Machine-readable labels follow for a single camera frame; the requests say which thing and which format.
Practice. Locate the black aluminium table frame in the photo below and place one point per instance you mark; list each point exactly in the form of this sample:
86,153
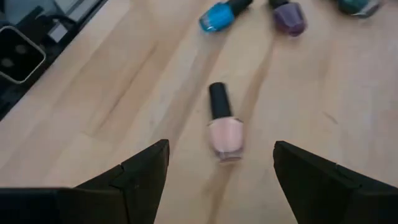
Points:
6,102

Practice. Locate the light blue nail polish bottle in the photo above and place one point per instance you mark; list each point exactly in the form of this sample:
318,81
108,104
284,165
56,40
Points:
217,17

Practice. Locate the purple nail polish bottle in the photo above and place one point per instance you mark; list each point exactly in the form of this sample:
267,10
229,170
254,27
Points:
289,18

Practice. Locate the pink nail polish bottle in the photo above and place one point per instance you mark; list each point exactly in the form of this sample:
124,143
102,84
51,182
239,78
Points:
225,137

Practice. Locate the black camera with silver rim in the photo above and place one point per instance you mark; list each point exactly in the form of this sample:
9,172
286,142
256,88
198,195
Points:
18,53

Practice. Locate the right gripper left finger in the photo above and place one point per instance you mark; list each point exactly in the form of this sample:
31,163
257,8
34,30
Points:
93,202

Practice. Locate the teal nail polish bottle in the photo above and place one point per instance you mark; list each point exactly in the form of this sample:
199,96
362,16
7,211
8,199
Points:
354,6

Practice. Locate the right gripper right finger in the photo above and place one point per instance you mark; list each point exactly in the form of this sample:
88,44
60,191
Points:
335,196

